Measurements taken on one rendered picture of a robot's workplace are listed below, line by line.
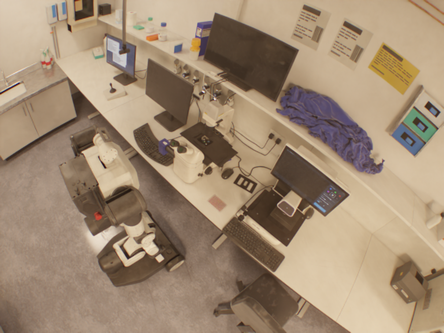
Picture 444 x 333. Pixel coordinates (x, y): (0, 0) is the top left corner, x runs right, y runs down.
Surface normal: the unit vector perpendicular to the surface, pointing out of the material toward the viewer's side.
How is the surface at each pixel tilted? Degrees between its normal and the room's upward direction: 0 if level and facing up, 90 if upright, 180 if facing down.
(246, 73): 86
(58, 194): 0
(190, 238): 0
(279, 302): 0
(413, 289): 45
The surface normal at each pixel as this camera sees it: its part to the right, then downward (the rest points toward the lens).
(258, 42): -0.62, 0.46
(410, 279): -0.38, -0.14
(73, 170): 0.20, -0.62
